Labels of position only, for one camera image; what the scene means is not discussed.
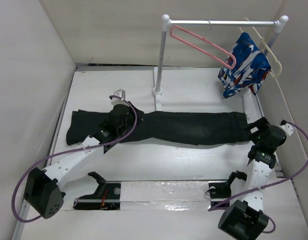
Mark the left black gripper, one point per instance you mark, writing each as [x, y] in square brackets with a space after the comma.
[131, 111]

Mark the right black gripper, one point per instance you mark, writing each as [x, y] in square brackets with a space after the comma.
[262, 124]

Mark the black trousers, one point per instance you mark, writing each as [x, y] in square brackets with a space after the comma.
[185, 128]

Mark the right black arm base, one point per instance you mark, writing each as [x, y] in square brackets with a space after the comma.
[220, 190]

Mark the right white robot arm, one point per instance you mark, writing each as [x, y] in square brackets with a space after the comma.
[244, 219]

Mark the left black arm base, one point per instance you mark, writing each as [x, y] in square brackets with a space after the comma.
[106, 197]

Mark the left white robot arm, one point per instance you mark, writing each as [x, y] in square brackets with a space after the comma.
[44, 187]

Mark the cream plastic hanger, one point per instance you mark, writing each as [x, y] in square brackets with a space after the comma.
[266, 45]

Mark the blue patterned garment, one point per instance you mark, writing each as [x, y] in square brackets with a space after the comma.
[250, 70]

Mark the white clothes rack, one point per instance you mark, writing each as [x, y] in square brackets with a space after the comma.
[168, 24]

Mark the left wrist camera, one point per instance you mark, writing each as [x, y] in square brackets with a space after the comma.
[117, 97]

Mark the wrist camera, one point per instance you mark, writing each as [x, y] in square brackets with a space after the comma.
[287, 128]
[117, 97]

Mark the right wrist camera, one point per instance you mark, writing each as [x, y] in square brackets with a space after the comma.
[287, 128]

